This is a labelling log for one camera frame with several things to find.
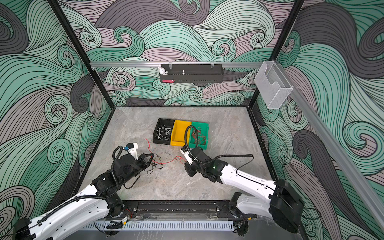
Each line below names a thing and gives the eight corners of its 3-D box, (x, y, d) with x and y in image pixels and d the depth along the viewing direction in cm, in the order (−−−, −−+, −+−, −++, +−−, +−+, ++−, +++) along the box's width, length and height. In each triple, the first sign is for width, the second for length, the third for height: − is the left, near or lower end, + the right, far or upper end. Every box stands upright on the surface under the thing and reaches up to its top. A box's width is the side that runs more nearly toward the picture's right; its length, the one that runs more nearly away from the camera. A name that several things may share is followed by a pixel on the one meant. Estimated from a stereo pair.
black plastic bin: (154, 146, 99) (152, 140, 94) (158, 121, 113) (156, 115, 108) (172, 146, 99) (171, 140, 94) (174, 121, 113) (173, 115, 108)
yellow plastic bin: (171, 146, 99) (170, 140, 93) (173, 126, 110) (172, 119, 105) (191, 146, 99) (191, 140, 93) (191, 126, 110) (191, 119, 105)
